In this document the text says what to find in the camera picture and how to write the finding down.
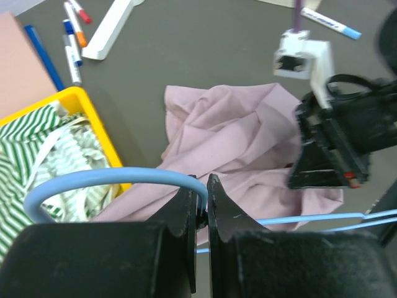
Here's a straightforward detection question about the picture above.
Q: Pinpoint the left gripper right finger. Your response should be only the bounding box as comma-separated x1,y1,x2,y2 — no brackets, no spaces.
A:
207,174,396,297

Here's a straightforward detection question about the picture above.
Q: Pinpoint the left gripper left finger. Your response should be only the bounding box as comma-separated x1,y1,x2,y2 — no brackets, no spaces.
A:
1,187,198,297

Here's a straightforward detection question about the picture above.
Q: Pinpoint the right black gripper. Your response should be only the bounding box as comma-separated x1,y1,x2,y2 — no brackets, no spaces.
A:
287,74,396,189

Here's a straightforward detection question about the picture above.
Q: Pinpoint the lilac tank top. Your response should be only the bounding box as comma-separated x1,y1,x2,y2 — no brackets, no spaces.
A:
89,82,344,246

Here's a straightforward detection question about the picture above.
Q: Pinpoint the green white striped garment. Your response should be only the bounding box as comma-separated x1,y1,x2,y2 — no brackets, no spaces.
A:
1,103,110,258

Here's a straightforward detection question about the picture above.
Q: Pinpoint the light blue marker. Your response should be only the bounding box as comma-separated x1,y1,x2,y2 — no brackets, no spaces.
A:
301,7,361,40

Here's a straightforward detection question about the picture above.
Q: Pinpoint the yellow plastic bin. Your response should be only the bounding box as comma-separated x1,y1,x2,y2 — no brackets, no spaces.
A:
0,86,133,193

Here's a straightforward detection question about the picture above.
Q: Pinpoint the grey cap marker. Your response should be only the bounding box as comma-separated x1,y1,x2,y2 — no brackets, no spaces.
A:
63,35,82,87

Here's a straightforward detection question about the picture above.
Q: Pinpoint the blue pen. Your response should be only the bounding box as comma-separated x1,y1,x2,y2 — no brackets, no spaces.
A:
24,25,65,91

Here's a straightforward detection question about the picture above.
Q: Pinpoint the pink board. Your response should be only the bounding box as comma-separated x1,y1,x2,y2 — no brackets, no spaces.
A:
0,12,57,119

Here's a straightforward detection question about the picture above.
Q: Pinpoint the metal clothes rack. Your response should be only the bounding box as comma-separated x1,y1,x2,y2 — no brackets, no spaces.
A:
82,0,145,60

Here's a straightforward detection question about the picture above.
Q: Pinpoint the orange cap marker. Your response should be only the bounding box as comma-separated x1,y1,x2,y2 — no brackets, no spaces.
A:
63,1,87,48

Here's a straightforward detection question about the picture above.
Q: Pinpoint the blue cap marker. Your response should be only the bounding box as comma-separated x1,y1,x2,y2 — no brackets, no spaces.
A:
63,19,83,67

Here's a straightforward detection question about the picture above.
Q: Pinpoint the red cap marker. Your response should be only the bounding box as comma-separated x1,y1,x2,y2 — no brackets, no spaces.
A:
69,0,92,24

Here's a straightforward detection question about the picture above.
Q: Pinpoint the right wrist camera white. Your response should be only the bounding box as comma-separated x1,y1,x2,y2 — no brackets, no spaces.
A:
273,29,335,109

